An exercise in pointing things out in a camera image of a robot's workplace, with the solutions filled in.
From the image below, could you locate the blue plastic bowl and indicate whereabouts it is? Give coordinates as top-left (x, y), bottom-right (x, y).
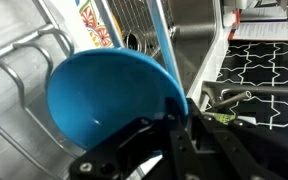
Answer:
top-left (46, 47), bottom-right (189, 158)

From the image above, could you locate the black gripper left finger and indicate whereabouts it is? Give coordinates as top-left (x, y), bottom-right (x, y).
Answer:
top-left (68, 97), bottom-right (178, 180)

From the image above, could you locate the metal dish drying rack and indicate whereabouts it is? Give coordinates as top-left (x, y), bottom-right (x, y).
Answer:
top-left (0, 0), bottom-right (185, 180)

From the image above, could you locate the clipboard with paper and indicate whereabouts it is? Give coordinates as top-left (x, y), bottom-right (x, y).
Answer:
top-left (228, 9), bottom-right (288, 42)

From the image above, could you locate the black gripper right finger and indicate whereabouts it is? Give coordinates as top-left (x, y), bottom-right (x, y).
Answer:
top-left (185, 97), bottom-right (245, 158)

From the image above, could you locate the stainless steel sink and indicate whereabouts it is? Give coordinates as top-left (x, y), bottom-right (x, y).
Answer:
top-left (107, 0), bottom-right (226, 98)

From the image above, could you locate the short green soap bottle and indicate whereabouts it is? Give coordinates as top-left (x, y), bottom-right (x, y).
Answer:
top-left (202, 111), bottom-right (237, 126)

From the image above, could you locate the brushed metal gooseneck faucet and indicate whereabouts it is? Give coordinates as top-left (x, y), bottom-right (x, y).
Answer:
top-left (201, 80), bottom-right (288, 108)

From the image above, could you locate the floral patterned plate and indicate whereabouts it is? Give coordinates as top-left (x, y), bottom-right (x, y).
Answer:
top-left (52, 0), bottom-right (123, 50)

